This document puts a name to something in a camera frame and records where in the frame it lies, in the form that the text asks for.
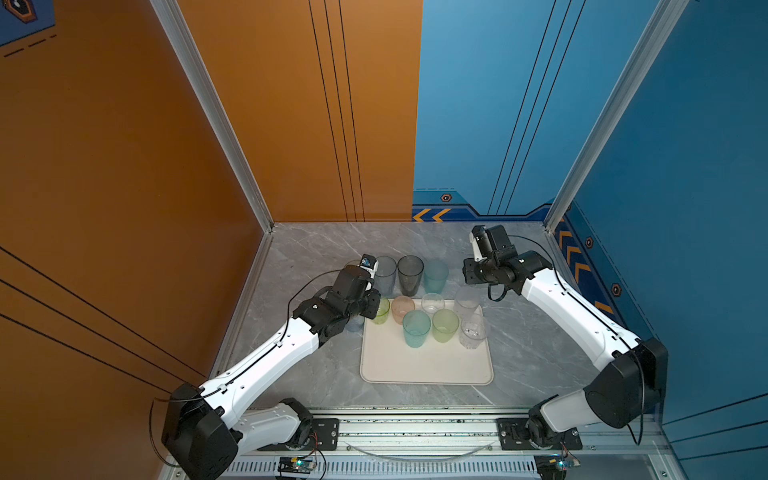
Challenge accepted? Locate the clear dimpled cup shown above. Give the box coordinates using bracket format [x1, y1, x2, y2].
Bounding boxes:
[453, 285, 483, 319]

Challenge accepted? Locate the green small glass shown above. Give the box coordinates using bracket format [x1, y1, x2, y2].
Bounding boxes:
[372, 297, 391, 325]

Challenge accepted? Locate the teal tall cup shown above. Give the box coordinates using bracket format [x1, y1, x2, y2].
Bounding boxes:
[402, 310, 432, 349]
[423, 260, 449, 294]

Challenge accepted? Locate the clear faceted glass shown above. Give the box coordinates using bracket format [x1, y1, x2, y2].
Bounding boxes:
[459, 313, 489, 350]

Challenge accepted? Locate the pink small glass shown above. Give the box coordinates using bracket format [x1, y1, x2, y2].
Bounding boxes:
[390, 296, 416, 325]

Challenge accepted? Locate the clear small glass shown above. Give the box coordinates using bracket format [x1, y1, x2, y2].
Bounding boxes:
[420, 293, 445, 317]

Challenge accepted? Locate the light green tall cup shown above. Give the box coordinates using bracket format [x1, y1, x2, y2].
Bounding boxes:
[432, 309, 461, 343]

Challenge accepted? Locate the dark grey tall cup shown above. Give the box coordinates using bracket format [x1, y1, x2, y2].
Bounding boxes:
[397, 255, 424, 297]

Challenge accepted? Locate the light blue plastic cup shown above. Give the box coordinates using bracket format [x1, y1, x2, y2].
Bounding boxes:
[345, 315, 365, 333]

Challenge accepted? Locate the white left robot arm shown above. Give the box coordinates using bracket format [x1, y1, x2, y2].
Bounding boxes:
[160, 254, 381, 479]

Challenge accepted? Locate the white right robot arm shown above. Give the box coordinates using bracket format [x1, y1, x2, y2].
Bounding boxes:
[462, 225, 669, 449]

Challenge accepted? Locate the white rectangular tray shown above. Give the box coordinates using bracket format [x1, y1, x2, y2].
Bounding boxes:
[360, 315, 494, 386]

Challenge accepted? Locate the blue-grey tall plastic cup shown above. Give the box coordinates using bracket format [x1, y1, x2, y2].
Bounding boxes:
[374, 255, 397, 297]

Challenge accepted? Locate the left green circuit board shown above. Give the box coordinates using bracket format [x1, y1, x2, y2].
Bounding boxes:
[276, 456, 318, 480]

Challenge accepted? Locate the green circuit board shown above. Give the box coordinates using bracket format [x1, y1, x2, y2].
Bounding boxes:
[534, 455, 581, 480]
[276, 456, 318, 480]

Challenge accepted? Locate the right green circuit board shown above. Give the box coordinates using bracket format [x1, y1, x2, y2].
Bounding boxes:
[534, 455, 581, 480]

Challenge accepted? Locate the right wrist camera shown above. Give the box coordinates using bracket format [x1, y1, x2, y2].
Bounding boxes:
[469, 232, 485, 262]

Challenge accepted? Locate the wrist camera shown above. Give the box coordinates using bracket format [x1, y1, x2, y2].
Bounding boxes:
[359, 254, 378, 280]
[469, 232, 485, 262]

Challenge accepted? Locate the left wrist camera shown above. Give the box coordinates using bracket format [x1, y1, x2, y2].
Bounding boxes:
[359, 254, 378, 280]

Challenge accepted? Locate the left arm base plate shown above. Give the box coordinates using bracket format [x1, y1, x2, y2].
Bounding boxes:
[260, 417, 340, 452]

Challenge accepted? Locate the aluminium frame rail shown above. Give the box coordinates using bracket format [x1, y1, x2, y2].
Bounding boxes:
[170, 409, 673, 457]

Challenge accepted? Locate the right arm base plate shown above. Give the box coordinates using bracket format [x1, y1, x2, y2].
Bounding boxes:
[495, 418, 583, 450]

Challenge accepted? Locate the right aluminium corner post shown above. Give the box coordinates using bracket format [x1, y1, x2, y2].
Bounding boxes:
[543, 0, 689, 233]

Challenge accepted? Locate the aluminium corner post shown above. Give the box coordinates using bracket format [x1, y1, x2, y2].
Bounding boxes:
[150, 0, 274, 234]
[543, 0, 689, 233]

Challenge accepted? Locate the left aluminium corner post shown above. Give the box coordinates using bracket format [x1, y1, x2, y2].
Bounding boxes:
[150, 0, 274, 234]

